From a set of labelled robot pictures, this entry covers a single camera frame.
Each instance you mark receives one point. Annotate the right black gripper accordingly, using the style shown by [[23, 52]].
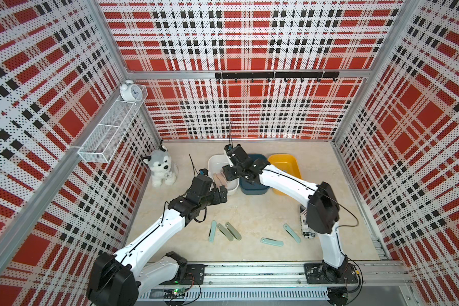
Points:
[[227, 171]]

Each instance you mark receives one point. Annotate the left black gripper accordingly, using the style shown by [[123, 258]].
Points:
[[223, 192]]

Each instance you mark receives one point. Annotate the pink knife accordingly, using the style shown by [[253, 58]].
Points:
[[219, 179]]

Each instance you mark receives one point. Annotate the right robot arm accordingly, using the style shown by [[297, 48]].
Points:
[[322, 208]]

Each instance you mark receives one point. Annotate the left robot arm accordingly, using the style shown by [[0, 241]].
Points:
[[120, 278]]

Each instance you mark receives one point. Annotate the white storage box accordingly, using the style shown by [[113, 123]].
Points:
[[215, 166]]

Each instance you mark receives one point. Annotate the dark teal storage box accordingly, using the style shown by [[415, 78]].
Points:
[[252, 188]]

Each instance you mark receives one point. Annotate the yellow storage box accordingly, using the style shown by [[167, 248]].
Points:
[[287, 163]]

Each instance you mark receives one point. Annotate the olive knife left one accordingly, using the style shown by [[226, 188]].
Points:
[[225, 232]]

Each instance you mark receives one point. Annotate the olive knife left two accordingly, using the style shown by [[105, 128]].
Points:
[[233, 231]]

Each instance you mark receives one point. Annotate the mint knife far left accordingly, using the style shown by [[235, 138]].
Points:
[[213, 228]]

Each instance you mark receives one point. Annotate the mint knife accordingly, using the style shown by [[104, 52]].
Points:
[[292, 233], [213, 228], [272, 242]]

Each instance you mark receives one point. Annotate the husky plush toy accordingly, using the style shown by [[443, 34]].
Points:
[[163, 169]]

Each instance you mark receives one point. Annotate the mint knife lower centre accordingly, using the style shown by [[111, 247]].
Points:
[[272, 242]]

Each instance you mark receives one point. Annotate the mint knife right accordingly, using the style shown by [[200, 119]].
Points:
[[292, 233]]

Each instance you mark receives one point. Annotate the green circuit board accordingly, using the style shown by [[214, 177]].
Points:
[[167, 293]]

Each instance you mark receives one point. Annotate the white alarm clock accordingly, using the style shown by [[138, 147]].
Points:
[[131, 92]]

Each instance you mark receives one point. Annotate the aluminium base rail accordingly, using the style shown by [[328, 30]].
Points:
[[291, 274]]

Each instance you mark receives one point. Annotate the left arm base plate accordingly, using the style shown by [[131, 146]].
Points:
[[189, 273]]

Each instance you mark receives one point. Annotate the black wall hook rail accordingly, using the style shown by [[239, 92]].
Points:
[[278, 75]]

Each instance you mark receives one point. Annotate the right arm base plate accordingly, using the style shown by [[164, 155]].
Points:
[[321, 273]]

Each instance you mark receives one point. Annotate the white wire mesh shelf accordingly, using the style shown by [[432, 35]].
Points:
[[102, 144]]

